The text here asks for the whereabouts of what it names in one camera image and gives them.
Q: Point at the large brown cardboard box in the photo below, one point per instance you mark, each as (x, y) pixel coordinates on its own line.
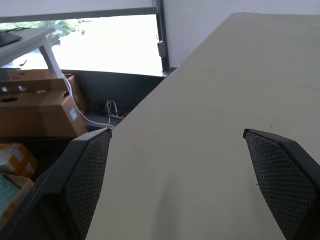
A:
(37, 112)

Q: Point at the brown cardboard box behind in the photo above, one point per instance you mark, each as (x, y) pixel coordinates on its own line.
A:
(75, 87)

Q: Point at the black laptop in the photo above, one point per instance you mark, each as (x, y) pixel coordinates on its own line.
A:
(7, 38)

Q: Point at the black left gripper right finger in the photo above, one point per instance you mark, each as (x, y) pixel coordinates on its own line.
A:
(280, 180)

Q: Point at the yellow taped cardboard box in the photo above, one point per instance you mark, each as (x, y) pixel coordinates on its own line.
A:
(17, 160)

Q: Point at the window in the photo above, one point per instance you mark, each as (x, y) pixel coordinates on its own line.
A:
(105, 42)

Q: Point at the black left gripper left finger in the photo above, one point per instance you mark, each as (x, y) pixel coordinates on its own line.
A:
(82, 180)

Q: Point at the white side table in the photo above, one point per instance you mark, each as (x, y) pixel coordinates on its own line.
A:
(27, 43)

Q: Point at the open box with teal contents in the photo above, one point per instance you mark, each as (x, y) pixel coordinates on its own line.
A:
(11, 195)

